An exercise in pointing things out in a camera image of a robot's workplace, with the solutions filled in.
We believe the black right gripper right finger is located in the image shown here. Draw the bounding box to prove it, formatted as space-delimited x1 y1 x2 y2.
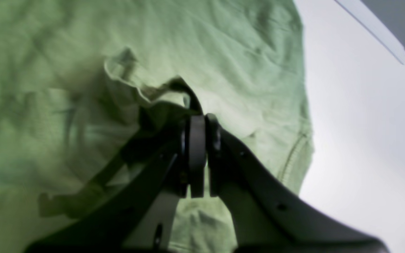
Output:
188 114 388 253

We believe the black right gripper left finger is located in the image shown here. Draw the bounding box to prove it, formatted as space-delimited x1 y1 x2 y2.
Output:
25 106 190 253

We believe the green T-shirt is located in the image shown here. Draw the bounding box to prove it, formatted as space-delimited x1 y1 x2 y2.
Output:
0 0 313 253

